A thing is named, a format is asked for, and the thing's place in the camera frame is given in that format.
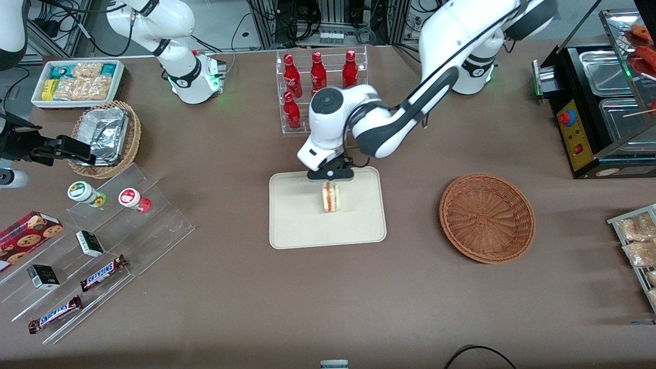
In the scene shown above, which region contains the tray of packaged snacks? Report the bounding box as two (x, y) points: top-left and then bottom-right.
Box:
(607, 204), (656, 314)

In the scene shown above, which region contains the silver foil container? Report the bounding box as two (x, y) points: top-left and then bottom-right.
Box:
(76, 107), (129, 166)

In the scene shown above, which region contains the black floor cable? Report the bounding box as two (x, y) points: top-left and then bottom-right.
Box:
(443, 345), (518, 369)

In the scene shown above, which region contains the brown round wicker basket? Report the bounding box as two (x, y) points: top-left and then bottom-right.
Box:
(439, 173), (536, 264)

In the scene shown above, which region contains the brown snickers bar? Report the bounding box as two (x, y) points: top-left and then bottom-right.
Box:
(28, 295), (84, 335)
(79, 255), (129, 293)

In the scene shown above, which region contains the small black carton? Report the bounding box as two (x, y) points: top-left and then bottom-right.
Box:
(27, 264), (61, 291)
(76, 230), (105, 258)

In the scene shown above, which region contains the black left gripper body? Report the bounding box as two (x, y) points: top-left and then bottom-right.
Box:
(307, 155), (356, 182)

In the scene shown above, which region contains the small clear nut bag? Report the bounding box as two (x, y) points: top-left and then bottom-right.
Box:
(72, 62), (104, 78)

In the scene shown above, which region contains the aluminium frame rack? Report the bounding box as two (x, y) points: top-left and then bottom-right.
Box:
(246, 0), (426, 50)

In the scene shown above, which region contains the beige plastic tray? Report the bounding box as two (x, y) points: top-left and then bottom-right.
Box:
(269, 167), (387, 250)

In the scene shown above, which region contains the large clear nut bag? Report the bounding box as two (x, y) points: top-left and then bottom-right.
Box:
(53, 75), (112, 101)

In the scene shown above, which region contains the red cookie box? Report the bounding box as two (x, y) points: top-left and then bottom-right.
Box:
(0, 211), (64, 273)

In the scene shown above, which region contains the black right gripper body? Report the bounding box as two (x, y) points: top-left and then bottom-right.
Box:
(0, 114), (43, 166)

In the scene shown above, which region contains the triangle sandwich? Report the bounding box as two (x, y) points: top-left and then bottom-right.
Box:
(321, 181), (342, 214)

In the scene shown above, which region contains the red sausage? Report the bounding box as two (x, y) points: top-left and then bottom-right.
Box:
(634, 45), (656, 73)
(630, 24), (655, 44)

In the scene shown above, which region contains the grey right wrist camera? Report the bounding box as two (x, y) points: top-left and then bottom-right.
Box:
(0, 169), (30, 189)

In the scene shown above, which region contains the clear acrylic bottle rack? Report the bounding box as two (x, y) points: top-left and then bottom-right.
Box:
(276, 46), (368, 135)

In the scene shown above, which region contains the green lid yogurt cup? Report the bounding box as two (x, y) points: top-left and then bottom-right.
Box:
(67, 181), (107, 208)

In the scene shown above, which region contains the steel food pan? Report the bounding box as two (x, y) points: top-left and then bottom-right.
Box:
(598, 96), (656, 145)
(578, 49), (637, 98)

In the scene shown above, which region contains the red lid yogurt cup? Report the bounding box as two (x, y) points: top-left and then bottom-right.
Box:
(118, 188), (152, 214)

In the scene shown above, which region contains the tan wicker basket with foil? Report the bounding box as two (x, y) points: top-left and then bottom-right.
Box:
(68, 100), (142, 179)

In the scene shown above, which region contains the black hot food display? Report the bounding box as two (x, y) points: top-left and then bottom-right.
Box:
(532, 8), (656, 179)

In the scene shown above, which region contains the white rectangular snack bin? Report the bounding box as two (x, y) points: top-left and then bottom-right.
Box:
(31, 59), (126, 111)

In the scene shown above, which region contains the clear acrylic stepped stand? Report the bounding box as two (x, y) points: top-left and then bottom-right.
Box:
(0, 163), (196, 345)

